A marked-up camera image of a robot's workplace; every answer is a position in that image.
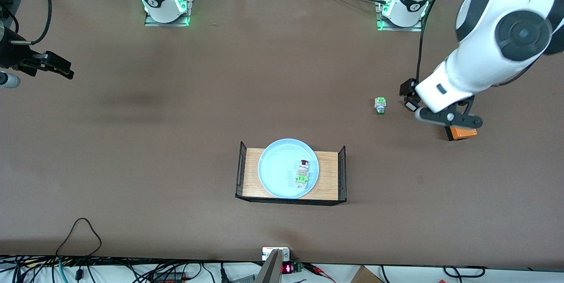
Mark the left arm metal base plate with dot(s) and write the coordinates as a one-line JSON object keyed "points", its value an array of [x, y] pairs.
{"points": [[396, 28]]}

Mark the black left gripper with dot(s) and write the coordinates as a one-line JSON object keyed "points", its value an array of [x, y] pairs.
{"points": [[408, 89]]}

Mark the black switch module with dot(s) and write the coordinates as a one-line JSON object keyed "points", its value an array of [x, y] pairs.
{"points": [[411, 106]]}

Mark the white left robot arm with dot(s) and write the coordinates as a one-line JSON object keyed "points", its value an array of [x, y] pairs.
{"points": [[484, 53]]}

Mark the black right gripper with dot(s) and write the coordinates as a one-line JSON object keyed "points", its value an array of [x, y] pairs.
{"points": [[13, 55]]}

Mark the wooden tray black mesh sides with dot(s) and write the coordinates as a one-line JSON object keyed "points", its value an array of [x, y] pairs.
{"points": [[330, 177]]}

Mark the orange button enclosure box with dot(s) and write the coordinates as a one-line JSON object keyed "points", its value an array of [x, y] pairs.
{"points": [[462, 133]]}

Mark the brown cardboard piece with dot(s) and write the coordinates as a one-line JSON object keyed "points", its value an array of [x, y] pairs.
{"points": [[365, 276]]}

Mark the green push button switch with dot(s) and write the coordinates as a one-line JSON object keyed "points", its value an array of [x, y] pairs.
{"points": [[380, 106]]}

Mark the red digit display module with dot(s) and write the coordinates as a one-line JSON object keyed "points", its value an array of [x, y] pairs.
{"points": [[287, 268]]}

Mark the light blue round plate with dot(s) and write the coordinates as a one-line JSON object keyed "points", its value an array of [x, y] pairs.
{"points": [[277, 173]]}

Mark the silver metal bracket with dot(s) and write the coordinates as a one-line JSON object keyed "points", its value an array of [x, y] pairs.
{"points": [[266, 252]]}

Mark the grey camera pole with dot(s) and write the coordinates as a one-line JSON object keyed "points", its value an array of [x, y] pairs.
{"points": [[271, 272]]}

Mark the red clip lead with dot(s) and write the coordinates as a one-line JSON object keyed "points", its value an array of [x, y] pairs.
{"points": [[317, 269]]}

